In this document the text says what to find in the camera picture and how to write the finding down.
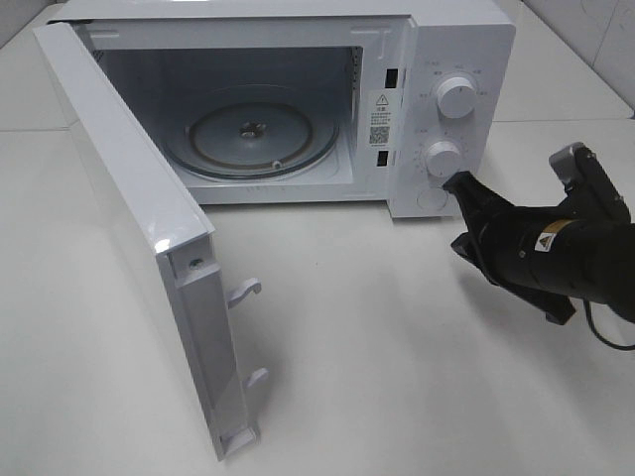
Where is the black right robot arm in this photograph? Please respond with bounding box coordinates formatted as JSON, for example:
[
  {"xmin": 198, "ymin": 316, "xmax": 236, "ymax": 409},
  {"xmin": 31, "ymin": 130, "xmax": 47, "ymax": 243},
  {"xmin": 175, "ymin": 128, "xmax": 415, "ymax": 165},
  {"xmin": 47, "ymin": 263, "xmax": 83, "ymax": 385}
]
[{"xmin": 443, "ymin": 172, "xmax": 634, "ymax": 325}]

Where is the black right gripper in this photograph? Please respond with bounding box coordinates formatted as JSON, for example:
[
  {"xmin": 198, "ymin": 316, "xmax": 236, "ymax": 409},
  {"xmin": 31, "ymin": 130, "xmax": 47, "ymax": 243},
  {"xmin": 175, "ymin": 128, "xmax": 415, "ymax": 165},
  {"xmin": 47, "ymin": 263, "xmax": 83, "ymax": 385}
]
[{"xmin": 442, "ymin": 171, "xmax": 589, "ymax": 326}]

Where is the white microwave door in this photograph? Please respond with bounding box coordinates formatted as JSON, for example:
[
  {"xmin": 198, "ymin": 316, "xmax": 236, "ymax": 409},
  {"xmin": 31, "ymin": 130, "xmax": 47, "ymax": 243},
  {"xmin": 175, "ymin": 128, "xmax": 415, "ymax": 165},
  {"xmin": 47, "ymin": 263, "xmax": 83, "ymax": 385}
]
[{"xmin": 35, "ymin": 23, "xmax": 268, "ymax": 459}]

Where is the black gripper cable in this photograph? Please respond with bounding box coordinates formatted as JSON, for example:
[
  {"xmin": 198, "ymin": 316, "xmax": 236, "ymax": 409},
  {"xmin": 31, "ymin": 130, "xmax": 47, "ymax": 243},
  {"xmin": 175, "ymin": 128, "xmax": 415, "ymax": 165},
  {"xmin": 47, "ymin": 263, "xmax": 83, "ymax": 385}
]
[{"xmin": 582, "ymin": 299, "xmax": 635, "ymax": 351}]

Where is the white microwave oven body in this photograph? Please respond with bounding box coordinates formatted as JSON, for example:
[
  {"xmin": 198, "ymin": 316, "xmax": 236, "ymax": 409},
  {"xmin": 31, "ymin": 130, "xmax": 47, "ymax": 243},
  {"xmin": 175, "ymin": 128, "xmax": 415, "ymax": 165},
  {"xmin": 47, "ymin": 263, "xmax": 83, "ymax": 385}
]
[{"xmin": 44, "ymin": 1, "xmax": 516, "ymax": 218}]

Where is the round white door button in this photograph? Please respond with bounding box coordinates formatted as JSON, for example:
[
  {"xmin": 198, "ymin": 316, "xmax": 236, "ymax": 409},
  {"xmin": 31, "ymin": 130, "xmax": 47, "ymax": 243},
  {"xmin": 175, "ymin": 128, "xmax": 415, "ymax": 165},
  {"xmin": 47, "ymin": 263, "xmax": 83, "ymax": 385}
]
[{"xmin": 417, "ymin": 187, "xmax": 448, "ymax": 212}]

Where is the glass microwave turntable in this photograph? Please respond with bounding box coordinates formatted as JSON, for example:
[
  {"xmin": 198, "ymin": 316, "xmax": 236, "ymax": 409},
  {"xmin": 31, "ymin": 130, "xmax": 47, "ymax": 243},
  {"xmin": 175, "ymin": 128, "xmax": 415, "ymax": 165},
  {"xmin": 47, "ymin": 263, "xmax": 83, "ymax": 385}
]
[{"xmin": 163, "ymin": 84, "xmax": 339, "ymax": 181}]

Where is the white warning label sticker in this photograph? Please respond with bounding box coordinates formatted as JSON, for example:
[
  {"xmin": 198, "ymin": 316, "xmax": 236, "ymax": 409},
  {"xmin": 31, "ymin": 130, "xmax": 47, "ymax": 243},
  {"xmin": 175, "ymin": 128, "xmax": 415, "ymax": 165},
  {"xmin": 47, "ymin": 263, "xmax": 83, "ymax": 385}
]
[{"xmin": 365, "ymin": 89, "xmax": 395, "ymax": 148}]

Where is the upper white power knob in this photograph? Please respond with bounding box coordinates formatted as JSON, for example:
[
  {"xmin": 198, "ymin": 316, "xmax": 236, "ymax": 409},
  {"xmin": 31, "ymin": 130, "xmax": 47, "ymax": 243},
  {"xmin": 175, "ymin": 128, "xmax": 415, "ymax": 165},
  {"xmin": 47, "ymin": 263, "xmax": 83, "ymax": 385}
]
[{"xmin": 435, "ymin": 74, "xmax": 477, "ymax": 119}]

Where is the lower white timer knob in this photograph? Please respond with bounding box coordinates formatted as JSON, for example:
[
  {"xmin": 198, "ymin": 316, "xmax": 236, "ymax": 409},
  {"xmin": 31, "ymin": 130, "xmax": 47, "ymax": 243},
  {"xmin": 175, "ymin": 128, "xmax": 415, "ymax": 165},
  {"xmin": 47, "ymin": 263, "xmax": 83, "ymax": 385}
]
[{"xmin": 424, "ymin": 141, "xmax": 461, "ymax": 179}]

